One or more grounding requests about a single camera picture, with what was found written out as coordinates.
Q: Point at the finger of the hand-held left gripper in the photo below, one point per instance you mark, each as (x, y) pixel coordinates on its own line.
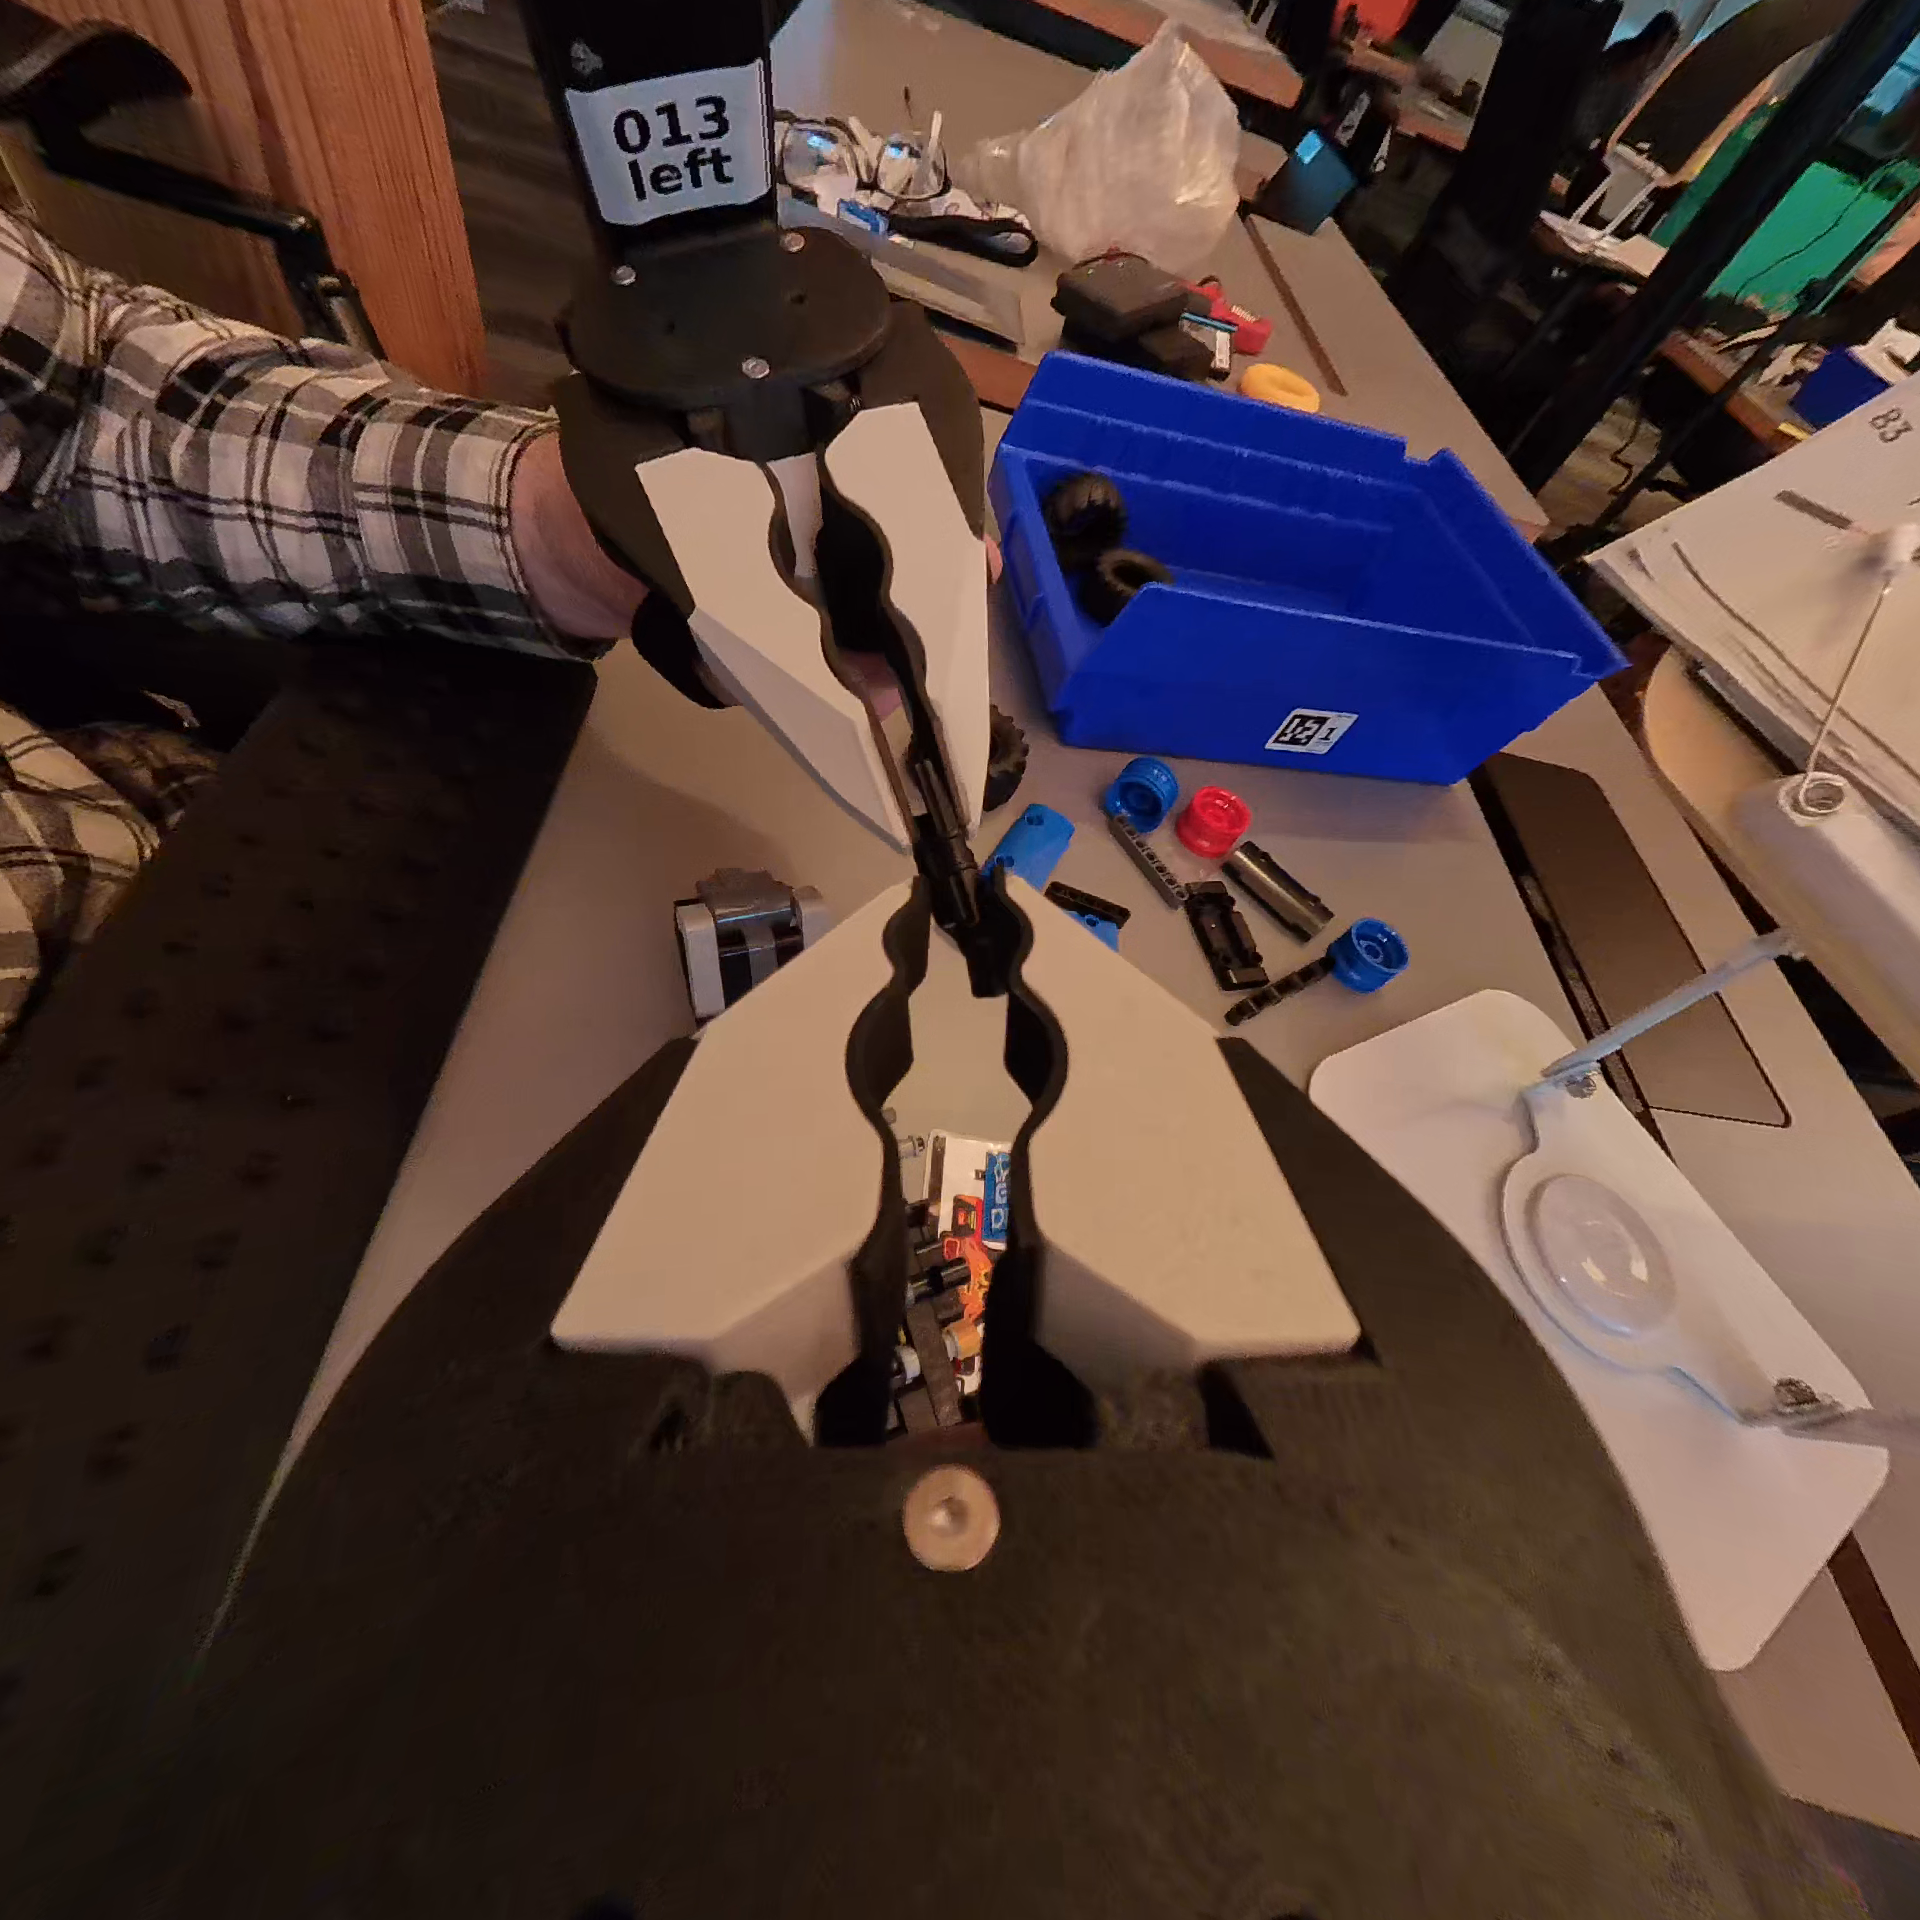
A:
(735, 585)
(928, 568)

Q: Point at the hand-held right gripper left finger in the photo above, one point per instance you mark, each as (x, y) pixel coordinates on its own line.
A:
(735, 1200)

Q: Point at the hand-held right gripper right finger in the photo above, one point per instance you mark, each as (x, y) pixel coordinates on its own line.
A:
(1169, 1200)

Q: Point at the toy car chassis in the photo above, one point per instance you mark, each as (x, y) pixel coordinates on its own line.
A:
(741, 928)

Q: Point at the black toy link piece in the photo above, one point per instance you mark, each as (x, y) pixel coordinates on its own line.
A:
(946, 865)

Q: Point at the person's left forearm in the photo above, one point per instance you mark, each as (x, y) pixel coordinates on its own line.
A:
(273, 450)

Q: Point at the grey desk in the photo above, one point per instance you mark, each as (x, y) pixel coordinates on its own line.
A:
(722, 783)

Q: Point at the dark desk cover panel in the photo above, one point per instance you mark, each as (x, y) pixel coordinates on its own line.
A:
(1621, 928)

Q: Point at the black toy tire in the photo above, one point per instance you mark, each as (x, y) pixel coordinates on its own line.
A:
(1084, 513)
(1110, 602)
(1009, 762)

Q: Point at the black long toy beam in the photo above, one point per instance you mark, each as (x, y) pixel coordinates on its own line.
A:
(1282, 991)

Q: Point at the safety glasses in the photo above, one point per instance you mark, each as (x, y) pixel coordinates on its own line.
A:
(900, 161)

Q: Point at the grey flat box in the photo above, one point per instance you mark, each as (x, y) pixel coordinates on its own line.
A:
(961, 306)

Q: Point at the blue flat toy panel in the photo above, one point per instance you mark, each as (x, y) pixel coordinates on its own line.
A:
(1110, 931)

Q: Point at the blue curved toy panel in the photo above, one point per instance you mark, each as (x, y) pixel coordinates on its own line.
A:
(1036, 838)

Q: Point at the blue toy wheel hub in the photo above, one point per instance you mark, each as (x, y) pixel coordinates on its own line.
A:
(1367, 955)
(1142, 795)

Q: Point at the black short toy beam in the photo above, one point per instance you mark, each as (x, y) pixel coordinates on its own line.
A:
(1088, 904)

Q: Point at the black curved toy panel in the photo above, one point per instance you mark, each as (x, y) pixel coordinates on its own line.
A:
(1277, 893)

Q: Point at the black pouch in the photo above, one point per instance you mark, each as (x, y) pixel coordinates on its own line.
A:
(1121, 291)

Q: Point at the grey toy beam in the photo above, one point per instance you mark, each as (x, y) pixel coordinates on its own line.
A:
(1149, 865)

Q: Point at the red toy wheel hub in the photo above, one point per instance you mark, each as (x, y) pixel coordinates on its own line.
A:
(1212, 821)

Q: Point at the wooden cabinet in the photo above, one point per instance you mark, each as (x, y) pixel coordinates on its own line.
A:
(377, 149)

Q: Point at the red hand tool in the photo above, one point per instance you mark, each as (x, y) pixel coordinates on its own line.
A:
(1236, 319)

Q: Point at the yellow tape roll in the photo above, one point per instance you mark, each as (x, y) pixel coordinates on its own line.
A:
(1282, 387)

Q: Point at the blue tagged storage bin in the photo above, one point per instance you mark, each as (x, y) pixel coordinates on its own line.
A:
(1323, 495)

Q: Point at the clear plastic bag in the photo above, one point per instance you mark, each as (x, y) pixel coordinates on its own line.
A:
(1126, 149)

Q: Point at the black perforated pad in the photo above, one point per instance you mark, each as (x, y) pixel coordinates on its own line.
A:
(301, 977)

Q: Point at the dark device blue screen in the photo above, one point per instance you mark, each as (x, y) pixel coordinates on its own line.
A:
(1308, 181)

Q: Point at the black chair armrest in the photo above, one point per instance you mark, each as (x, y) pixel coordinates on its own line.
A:
(150, 175)

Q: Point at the instruction booklet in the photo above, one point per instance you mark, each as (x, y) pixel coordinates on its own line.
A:
(1772, 602)

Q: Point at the black toy frame piece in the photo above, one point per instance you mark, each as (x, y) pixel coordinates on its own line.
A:
(1229, 937)

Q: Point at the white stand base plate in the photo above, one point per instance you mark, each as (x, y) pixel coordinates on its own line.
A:
(1426, 1109)

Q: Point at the black metal frame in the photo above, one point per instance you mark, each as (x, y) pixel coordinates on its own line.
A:
(1723, 194)

